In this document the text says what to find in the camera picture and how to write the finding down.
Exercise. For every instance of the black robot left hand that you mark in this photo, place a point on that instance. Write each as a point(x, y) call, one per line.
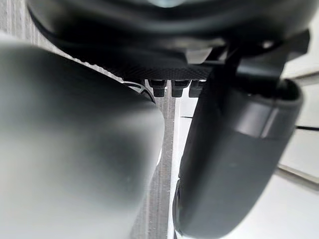
point(154, 37)

